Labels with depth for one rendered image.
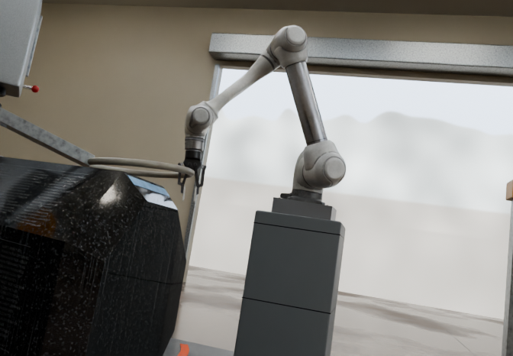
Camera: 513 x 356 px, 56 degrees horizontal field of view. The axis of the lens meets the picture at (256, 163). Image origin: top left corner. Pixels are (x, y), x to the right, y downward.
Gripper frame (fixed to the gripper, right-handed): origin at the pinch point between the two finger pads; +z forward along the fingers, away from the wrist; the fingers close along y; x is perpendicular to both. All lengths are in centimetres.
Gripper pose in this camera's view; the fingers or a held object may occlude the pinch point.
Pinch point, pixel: (189, 194)
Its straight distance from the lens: 224.3
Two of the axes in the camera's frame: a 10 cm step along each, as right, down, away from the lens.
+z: -0.8, 9.9, -1.3
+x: 2.0, -1.1, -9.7
